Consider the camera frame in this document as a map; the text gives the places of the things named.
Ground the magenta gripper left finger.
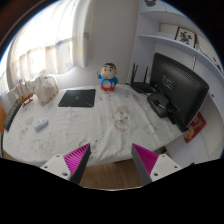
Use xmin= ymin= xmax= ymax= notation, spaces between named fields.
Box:
xmin=41 ymin=144 xmax=91 ymax=184

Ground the white patterned tablecloth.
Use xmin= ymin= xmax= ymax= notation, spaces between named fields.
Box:
xmin=3 ymin=84 xmax=182 ymax=166

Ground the black mouse pad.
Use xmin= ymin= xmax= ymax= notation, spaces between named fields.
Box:
xmin=58 ymin=89 xmax=96 ymax=107

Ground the white sheer curtain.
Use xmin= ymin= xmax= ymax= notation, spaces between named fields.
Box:
xmin=0 ymin=0 xmax=93 ymax=96

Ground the black box device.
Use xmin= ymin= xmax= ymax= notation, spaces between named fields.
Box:
xmin=147 ymin=93 xmax=169 ymax=118

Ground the black wifi router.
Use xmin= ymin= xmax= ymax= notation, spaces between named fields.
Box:
xmin=130 ymin=64 xmax=155 ymax=93

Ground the wooden rack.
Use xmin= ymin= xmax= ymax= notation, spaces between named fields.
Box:
xmin=12 ymin=81 xmax=34 ymax=107

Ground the white drawstring bag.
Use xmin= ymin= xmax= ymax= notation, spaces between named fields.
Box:
xmin=34 ymin=75 xmax=59 ymax=105

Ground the black keyboard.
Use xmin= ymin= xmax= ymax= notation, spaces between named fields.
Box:
xmin=3 ymin=102 xmax=21 ymax=130

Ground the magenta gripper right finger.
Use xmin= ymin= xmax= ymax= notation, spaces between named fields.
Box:
xmin=131 ymin=144 xmax=181 ymax=185

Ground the framed calligraphy picture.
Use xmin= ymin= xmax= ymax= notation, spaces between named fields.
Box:
xmin=175 ymin=27 xmax=196 ymax=47

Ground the cartoon boy figure clock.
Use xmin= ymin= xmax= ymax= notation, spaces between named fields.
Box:
xmin=97 ymin=62 xmax=118 ymax=91

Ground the white wall shelf unit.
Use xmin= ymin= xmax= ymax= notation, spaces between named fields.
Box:
xmin=131 ymin=0 xmax=224 ymax=159

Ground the black computer monitor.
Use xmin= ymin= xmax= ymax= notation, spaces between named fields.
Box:
xmin=150 ymin=53 xmax=209 ymax=132

